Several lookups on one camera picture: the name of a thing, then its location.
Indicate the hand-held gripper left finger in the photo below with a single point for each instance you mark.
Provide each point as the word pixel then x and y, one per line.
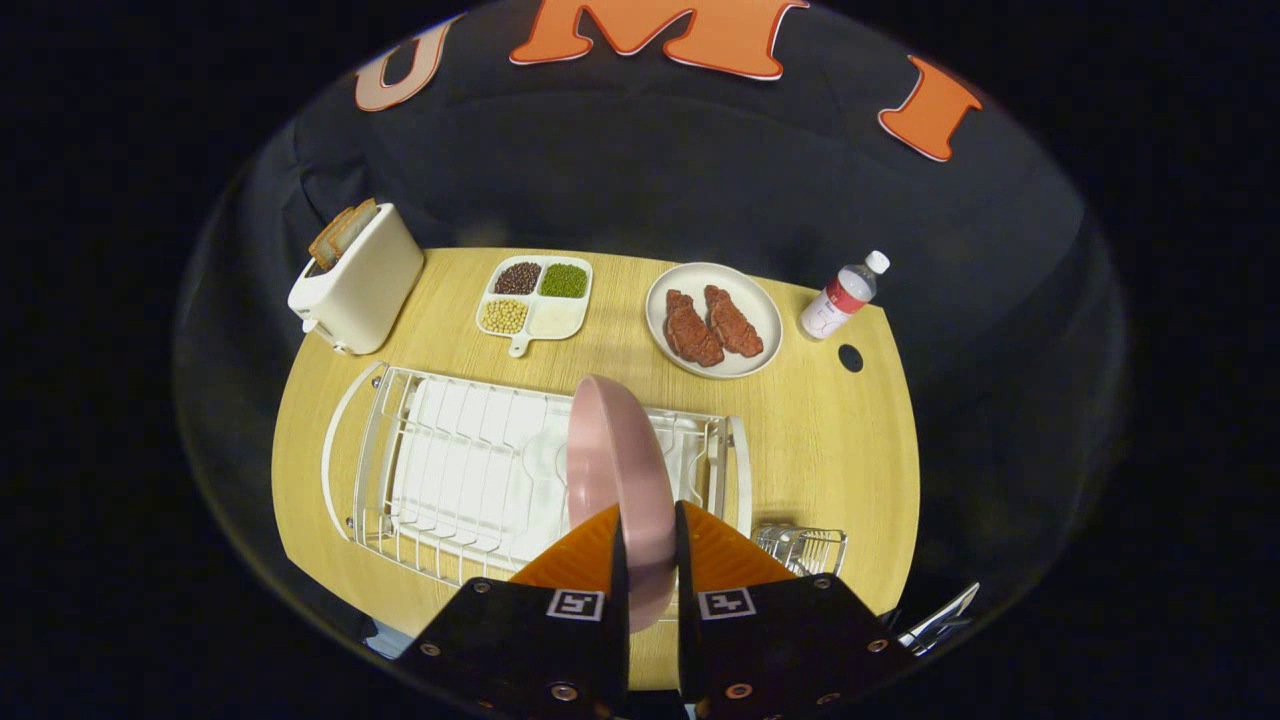
pixel 619 600

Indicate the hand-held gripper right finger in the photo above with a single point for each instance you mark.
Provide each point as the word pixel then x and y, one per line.
pixel 686 600

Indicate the pink plate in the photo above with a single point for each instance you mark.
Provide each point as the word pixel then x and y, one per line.
pixel 620 460

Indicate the white divided dish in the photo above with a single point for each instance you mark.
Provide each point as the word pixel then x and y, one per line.
pixel 557 318

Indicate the white round plate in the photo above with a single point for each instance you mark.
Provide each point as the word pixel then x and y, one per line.
pixel 690 278

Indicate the white drain tray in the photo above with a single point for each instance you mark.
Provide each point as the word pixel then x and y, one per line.
pixel 470 470

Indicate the red-brown steak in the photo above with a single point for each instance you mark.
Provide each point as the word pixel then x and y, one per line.
pixel 692 332
pixel 735 325

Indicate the black table grommet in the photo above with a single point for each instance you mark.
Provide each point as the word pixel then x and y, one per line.
pixel 850 358

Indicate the pile of yellow beans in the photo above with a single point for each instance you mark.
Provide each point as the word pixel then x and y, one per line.
pixel 505 316

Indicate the pile of green beans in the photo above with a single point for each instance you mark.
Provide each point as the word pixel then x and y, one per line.
pixel 564 281

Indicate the clear bottle red label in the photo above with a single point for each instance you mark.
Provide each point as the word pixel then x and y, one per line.
pixel 835 302

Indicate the pile of brown beans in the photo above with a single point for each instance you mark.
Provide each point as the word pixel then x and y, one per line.
pixel 517 278

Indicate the white toaster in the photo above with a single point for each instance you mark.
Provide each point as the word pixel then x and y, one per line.
pixel 365 285

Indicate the black backdrop cloth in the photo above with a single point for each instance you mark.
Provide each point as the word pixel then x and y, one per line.
pixel 650 170

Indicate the brown toast slice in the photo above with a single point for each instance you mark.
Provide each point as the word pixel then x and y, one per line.
pixel 328 245
pixel 355 222

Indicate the white metal frame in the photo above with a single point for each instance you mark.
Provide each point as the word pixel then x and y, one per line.
pixel 945 615

